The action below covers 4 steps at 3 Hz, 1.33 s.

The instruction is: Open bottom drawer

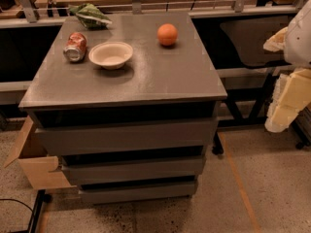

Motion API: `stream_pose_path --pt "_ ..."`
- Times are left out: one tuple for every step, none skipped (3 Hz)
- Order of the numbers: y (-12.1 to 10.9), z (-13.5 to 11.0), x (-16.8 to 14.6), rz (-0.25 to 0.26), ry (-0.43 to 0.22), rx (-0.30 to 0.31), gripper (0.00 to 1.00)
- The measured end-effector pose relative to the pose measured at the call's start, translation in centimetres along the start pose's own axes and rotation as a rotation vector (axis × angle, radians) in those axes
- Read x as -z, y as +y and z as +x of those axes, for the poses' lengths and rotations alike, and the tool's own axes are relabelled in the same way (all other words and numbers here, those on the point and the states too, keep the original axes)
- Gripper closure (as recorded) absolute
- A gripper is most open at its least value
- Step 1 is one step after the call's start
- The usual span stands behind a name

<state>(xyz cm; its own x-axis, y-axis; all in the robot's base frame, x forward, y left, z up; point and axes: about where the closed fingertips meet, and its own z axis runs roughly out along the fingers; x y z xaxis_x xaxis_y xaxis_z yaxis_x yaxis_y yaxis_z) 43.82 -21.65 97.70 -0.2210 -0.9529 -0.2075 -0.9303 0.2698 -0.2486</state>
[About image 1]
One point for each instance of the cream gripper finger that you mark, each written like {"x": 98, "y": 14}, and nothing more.
{"x": 291, "y": 94}
{"x": 277, "y": 41}

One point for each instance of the grey bottom drawer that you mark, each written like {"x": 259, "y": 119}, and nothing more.
{"x": 138, "y": 192}

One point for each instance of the grey drawer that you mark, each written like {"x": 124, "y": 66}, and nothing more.
{"x": 133, "y": 136}
{"x": 138, "y": 192}
{"x": 127, "y": 171}

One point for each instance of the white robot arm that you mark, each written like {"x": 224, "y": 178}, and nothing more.
{"x": 297, "y": 50}

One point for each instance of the grey top drawer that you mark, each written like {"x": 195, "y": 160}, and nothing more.
{"x": 133, "y": 136}

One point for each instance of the grey drawer cabinet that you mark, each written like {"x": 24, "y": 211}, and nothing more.
{"x": 157, "y": 84}

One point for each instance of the grey middle drawer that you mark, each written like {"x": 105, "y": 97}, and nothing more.
{"x": 127, "y": 171}

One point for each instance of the orange fruit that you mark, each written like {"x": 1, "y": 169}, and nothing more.
{"x": 167, "y": 34}

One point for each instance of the white paper bowl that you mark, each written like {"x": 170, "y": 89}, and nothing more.
{"x": 110, "y": 55}

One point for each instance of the green chip bag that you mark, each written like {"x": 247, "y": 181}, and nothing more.
{"x": 90, "y": 16}

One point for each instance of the crushed red soda can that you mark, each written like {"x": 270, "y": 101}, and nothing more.
{"x": 75, "y": 48}

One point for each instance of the cardboard box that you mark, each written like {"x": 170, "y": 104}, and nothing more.
{"x": 40, "y": 169}

